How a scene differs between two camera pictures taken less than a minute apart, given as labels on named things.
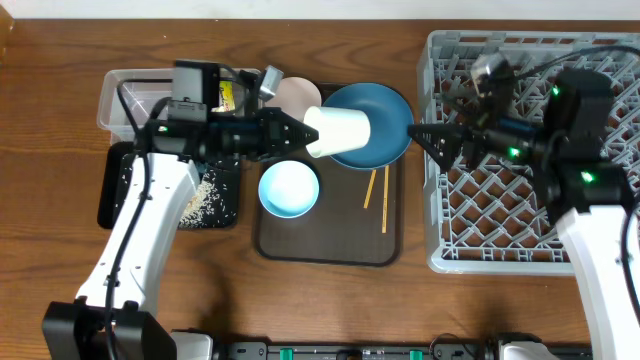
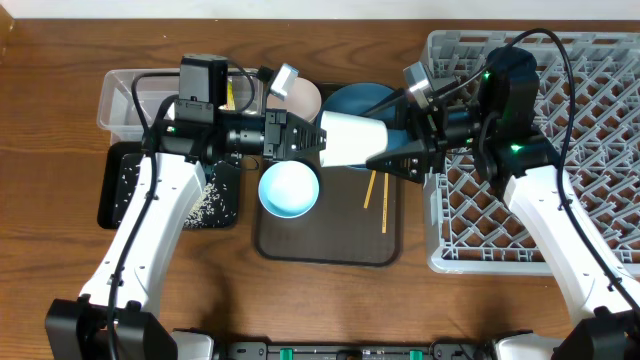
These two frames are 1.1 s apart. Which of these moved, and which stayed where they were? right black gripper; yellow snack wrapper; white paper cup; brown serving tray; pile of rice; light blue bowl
Moved: white paper cup; right black gripper
Stayed: light blue bowl; brown serving tray; yellow snack wrapper; pile of rice
